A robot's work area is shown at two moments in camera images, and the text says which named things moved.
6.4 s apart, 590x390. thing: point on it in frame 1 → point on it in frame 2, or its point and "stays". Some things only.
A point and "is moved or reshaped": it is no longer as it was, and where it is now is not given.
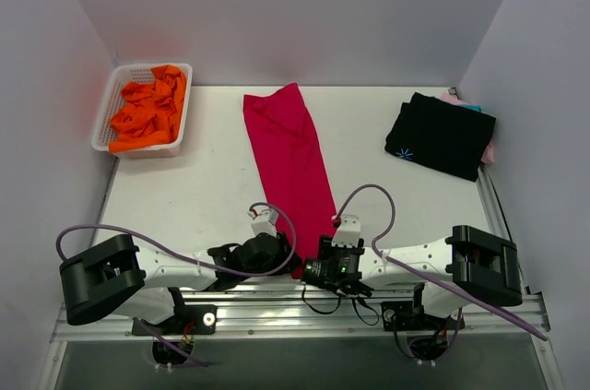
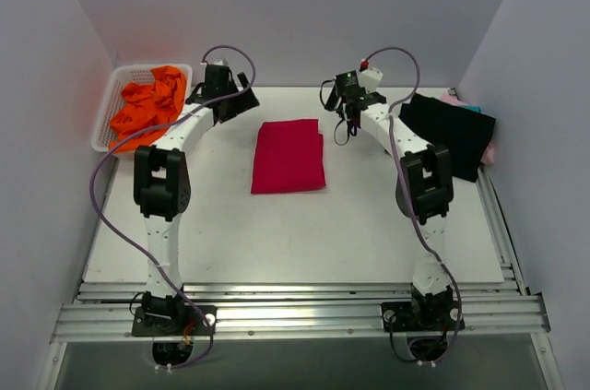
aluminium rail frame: [294, 315] stays
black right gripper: [312, 270] → [365, 100]
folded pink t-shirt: [489, 153] stays
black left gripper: [286, 255] → [237, 98]
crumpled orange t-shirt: [149, 112] stays
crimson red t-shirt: [294, 168] is moved or reshaped
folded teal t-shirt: [475, 107] stays
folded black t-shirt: [441, 134] stays
